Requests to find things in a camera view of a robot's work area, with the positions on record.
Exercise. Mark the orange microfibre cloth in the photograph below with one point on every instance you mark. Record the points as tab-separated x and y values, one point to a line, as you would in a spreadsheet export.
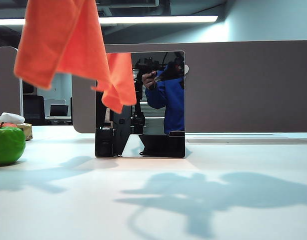
63	37

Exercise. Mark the square frameless table mirror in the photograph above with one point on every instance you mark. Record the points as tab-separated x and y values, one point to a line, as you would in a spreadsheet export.
156	140

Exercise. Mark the small white sticker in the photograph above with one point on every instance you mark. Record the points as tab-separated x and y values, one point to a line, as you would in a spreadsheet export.
186	70

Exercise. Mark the open background laptop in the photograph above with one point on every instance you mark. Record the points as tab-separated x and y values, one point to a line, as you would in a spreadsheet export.
59	110

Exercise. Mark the white background desk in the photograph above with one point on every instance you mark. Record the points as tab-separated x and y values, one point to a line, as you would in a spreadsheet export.
58	120

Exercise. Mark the long grey desk partition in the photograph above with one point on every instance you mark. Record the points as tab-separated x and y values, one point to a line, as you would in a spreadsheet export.
243	87

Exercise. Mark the long ceiling light strip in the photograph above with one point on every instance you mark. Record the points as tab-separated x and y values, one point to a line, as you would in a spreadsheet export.
156	20

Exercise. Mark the black high-back office chair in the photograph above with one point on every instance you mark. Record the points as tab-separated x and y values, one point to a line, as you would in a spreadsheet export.
33	110

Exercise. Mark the gold brown packet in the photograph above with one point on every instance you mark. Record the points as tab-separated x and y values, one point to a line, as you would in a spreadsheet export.
28	132

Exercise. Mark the black background monitor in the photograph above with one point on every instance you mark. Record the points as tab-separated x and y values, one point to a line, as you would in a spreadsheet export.
28	90

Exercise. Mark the orange round object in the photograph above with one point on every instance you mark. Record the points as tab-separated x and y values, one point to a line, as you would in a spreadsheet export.
11	125

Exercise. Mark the green artificial apple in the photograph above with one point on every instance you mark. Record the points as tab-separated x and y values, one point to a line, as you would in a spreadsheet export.
6	147

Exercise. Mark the narrow grey desk partition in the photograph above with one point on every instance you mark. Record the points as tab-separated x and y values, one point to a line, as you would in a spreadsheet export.
3	100

